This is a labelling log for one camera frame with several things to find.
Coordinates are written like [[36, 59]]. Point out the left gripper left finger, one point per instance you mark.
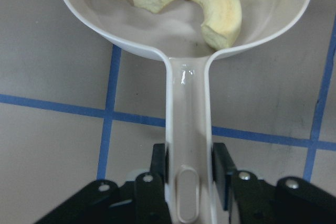
[[103, 201]]

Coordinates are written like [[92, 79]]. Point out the beige plastic dustpan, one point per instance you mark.
[[174, 37]]

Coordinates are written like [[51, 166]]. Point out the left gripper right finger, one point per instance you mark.
[[248, 199]]

